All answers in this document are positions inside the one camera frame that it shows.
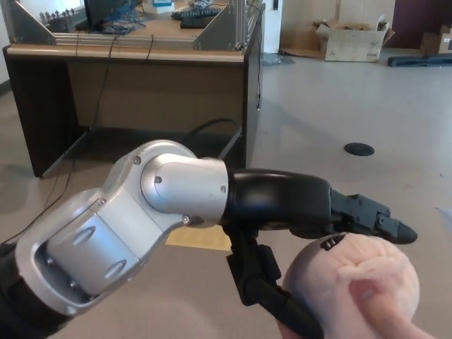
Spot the robot left black hand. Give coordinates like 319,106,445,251
220,168,419,339

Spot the person's hand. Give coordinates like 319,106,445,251
277,278,452,339

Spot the pink plush dumpling with sunglasses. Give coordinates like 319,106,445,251
282,232,421,339

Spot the yellow paper sheet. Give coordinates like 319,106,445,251
165,228,232,251

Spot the round black floor cover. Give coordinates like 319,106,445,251
344,142,375,156

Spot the clear plastic bag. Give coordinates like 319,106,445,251
261,52,296,66

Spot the dark wooden desk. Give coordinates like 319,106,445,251
2,0,266,179

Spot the flat cardboard sheet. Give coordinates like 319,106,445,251
280,23,328,60

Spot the open cardboard box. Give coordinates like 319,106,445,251
312,18,396,63

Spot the long black foam piece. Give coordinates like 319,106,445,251
387,54,452,69

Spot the black flat device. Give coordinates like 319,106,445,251
179,16,210,29

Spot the black keyboard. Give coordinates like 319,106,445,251
172,6,222,21

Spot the cardboard box with white label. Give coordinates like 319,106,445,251
420,24,452,57

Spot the white box with tag marker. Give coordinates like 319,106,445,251
152,0,176,14

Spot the black monitor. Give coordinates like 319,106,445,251
76,0,125,32

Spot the row of small dark figures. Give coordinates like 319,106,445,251
40,10,77,25

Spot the black robot wrist cable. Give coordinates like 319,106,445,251
189,119,239,160

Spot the long black power cable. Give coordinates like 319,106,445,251
0,35,120,245

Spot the aluminium profile frame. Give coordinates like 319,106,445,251
5,0,264,53

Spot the blue cable bundle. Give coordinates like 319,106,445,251
100,0,146,35

